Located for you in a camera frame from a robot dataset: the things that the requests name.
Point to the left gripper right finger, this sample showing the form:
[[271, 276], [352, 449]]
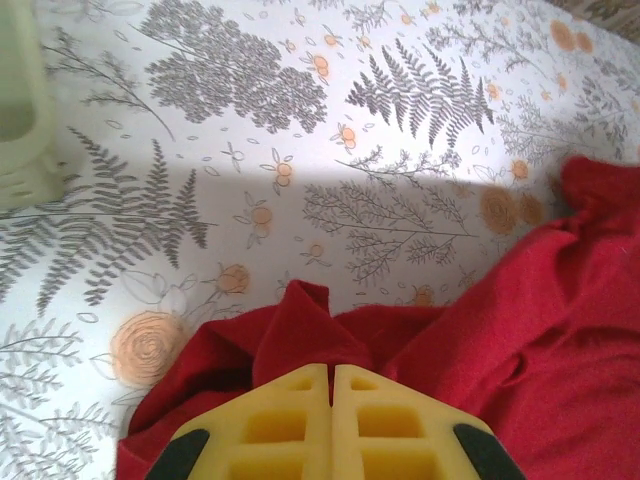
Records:
[[395, 430]]

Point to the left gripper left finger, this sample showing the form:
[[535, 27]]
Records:
[[270, 430]]

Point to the red t-shirt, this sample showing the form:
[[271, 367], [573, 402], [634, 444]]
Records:
[[550, 325]]

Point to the pale green plastic basket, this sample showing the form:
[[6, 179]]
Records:
[[22, 100]]

